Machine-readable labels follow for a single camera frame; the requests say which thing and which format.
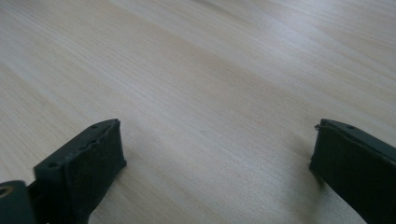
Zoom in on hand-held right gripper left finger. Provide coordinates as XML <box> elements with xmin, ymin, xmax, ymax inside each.
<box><xmin>33</xmin><ymin>118</ymin><xmax>128</xmax><ymax>224</ymax></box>

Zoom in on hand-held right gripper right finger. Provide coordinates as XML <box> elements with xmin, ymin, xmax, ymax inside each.
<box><xmin>308</xmin><ymin>118</ymin><xmax>396</xmax><ymax>224</ymax></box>

